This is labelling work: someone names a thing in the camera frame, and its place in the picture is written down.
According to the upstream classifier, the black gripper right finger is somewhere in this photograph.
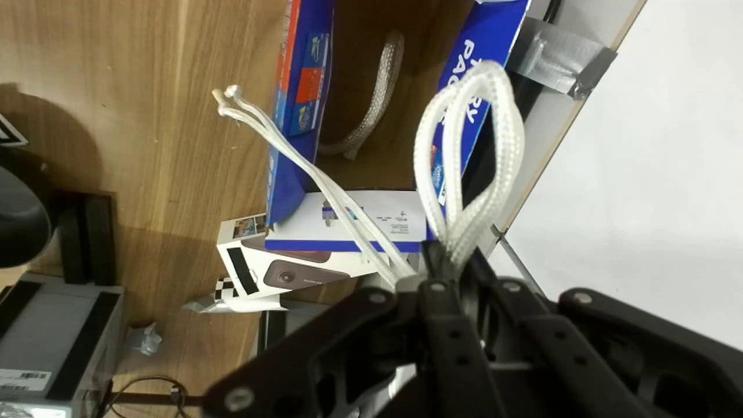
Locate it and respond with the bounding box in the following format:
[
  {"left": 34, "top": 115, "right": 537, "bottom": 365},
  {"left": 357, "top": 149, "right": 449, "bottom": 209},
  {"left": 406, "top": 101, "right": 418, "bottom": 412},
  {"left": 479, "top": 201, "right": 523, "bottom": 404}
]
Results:
[{"left": 449, "top": 245, "right": 743, "bottom": 418}]

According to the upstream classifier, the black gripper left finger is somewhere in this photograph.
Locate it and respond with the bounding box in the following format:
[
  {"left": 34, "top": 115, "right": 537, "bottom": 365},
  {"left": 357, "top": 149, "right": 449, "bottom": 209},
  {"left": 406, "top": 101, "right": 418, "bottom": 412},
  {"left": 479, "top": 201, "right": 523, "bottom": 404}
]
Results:
[{"left": 201, "top": 242, "right": 497, "bottom": 418}]

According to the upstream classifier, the thin white rope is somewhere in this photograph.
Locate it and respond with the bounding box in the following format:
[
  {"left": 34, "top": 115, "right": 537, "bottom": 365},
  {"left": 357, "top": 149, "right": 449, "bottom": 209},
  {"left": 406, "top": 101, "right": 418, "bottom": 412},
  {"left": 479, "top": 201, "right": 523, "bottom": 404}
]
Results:
[{"left": 212, "top": 57, "right": 529, "bottom": 292}]

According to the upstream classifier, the thick white rope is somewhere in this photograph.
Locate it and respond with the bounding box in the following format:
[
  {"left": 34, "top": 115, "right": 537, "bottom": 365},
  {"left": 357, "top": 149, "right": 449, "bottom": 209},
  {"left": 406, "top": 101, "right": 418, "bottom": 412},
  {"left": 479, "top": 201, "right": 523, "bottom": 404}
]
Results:
[{"left": 316, "top": 30, "right": 409, "bottom": 163}]

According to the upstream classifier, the blue printed cardboard box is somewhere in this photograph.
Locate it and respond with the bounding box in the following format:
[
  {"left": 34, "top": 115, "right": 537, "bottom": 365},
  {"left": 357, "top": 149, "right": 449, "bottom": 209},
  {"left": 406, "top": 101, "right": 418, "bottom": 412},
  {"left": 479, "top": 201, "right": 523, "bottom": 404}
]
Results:
[{"left": 263, "top": 0, "right": 537, "bottom": 258}]

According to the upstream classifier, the crumpled silver foil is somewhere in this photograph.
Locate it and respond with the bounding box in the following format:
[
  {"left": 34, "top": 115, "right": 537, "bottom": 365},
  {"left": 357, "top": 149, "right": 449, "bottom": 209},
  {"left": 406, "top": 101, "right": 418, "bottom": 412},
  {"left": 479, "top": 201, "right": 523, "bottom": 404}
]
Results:
[{"left": 126, "top": 317, "right": 165, "bottom": 359}]

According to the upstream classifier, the grey battery with black stripes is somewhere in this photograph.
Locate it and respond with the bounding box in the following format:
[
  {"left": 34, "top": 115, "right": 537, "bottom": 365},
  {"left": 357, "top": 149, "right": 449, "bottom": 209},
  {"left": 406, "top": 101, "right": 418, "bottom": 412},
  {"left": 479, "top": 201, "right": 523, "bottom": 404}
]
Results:
[{"left": 0, "top": 270, "right": 127, "bottom": 418}]

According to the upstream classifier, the black white fiducial tag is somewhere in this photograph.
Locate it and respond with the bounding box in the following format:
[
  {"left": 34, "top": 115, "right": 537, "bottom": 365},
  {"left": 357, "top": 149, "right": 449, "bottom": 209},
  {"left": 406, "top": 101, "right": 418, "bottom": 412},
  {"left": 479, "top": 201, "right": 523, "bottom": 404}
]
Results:
[{"left": 0, "top": 113, "right": 29, "bottom": 151}]

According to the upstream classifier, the metal wall outlet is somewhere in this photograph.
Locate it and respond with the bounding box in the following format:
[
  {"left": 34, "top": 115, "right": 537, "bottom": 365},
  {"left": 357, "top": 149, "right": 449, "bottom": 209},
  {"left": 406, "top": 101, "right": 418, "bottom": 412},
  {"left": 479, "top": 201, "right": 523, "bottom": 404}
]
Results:
[{"left": 508, "top": 15, "right": 622, "bottom": 99}]

